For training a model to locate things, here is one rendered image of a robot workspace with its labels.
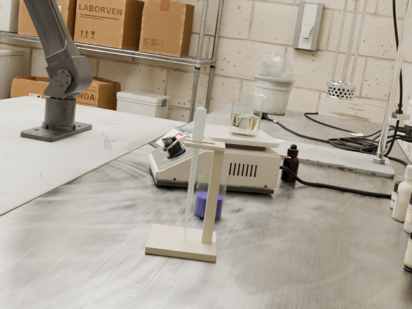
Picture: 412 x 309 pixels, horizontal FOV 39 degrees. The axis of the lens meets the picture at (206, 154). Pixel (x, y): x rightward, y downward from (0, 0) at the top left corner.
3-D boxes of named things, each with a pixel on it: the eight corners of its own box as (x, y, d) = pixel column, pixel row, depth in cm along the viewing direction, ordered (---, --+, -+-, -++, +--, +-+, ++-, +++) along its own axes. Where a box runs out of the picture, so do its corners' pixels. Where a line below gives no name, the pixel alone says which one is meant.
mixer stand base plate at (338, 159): (254, 154, 127) (254, 149, 127) (265, 140, 146) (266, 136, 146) (395, 178, 121) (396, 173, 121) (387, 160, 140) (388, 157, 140)
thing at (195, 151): (179, 238, 68) (195, 108, 65) (179, 235, 69) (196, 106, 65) (189, 239, 68) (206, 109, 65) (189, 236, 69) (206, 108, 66)
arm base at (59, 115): (96, 94, 129) (67, 89, 131) (54, 102, 110) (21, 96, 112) (93, 129, 131) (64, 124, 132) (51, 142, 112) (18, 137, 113)
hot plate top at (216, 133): (208, 141, 91) (209, 136, 91) (195, 127, 103) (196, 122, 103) (280, 148, 94) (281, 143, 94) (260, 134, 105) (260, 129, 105)
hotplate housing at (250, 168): (154, 187, 91) (160, 137, 89) (146, 166, 103) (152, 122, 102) (288, 197, 95) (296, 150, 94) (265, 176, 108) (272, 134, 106)
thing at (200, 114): (190, 144, 66) (195, 106, 65) (202, 146, 66) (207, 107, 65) (190, 146, 65) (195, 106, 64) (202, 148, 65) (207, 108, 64)
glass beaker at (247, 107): (230, 140, 93) (238, 89, 91) (222, 133, 98) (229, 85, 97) (266, 143, 94) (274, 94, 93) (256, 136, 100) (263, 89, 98)
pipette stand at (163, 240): (144, 253, 64) (157, 140, 62) (151, 228, 72) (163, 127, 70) (216, 262, 65) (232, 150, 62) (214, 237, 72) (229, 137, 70)
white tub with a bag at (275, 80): (241, 109, 201) (251, 46, 197) (260, 107, 213) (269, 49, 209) (278, 117, 194) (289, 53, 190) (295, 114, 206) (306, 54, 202)
